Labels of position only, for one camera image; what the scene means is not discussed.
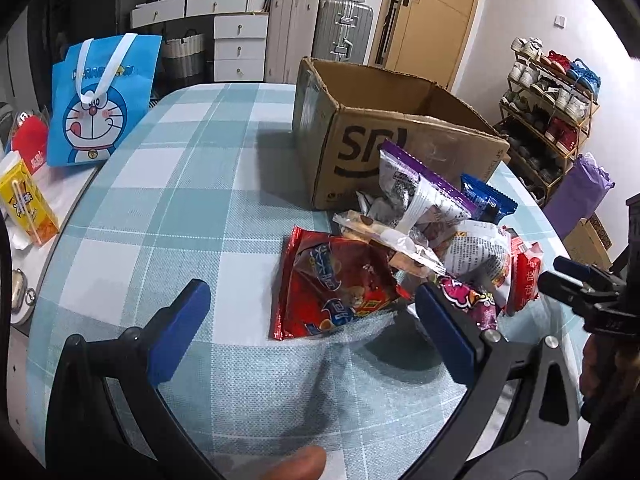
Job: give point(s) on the blue checkered tablecloth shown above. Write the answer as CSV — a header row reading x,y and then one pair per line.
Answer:
x,y
175,200

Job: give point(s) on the printed floor cardboard box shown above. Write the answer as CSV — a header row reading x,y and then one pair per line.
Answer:
x,y
592,245

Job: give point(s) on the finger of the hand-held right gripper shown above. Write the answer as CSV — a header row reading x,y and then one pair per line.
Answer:
x,y
570,295
582,274

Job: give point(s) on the purple bag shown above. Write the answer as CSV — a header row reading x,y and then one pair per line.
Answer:
x,y
580,195

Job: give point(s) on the person's right hand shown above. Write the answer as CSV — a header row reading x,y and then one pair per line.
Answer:
x,y
589,380

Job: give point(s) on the rows of shoes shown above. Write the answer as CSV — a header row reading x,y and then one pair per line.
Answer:
x,y
555,95

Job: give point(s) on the wooden shoe rack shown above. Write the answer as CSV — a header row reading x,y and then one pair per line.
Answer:
x,y
550,145

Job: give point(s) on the blue cartoon tote bag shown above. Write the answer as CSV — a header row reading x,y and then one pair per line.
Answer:
x,y
100,110

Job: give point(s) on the white drawer cabinet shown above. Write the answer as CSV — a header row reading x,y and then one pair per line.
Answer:
x,y
235,35

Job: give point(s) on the silver suitcase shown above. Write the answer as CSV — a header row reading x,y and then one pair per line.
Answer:
x,y
345,30

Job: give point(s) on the large red snack packet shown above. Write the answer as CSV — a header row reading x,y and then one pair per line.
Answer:
x,y
330,285

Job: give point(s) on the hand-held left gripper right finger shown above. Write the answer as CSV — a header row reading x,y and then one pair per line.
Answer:
x,y
447,332

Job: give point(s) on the red pouch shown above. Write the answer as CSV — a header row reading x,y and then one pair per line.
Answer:
x,y
31,137

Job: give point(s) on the small grey wrapped snack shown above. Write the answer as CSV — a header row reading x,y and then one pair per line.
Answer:
x,y
380,207

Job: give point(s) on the wooden door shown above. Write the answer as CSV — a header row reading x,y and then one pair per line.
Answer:
x,y
430,20

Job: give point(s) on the yellow drink carton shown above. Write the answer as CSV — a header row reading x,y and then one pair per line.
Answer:
x,y
27,205

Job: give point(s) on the brown cardboard box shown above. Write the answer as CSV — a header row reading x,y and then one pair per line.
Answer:
x,y
400,125

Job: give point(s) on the blue snack packet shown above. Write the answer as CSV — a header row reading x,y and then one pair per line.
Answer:
x,y
487,200

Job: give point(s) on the pink candy packet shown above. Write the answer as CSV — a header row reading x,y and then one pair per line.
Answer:
x,y
465,300

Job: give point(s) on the woven laundry basket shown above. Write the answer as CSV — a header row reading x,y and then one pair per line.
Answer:
x,y
184,55

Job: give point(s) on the beige suitcase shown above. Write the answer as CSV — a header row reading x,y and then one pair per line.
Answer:
x,y
291,35

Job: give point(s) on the small red snack packet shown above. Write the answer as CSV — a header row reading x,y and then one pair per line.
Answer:
x,y
525,275

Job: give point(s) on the clear biscuit packet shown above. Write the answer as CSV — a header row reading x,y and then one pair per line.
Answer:
x,y
380,237

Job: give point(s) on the person's left hand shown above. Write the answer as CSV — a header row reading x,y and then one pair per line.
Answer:
x,y
297,465

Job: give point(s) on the purple white snack packet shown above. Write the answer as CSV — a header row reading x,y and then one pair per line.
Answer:
x,y
430,195

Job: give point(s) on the small white case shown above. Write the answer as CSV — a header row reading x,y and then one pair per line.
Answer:
x,y
22,295

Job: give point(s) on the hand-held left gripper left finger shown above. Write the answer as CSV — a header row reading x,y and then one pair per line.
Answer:
x,y
176,332

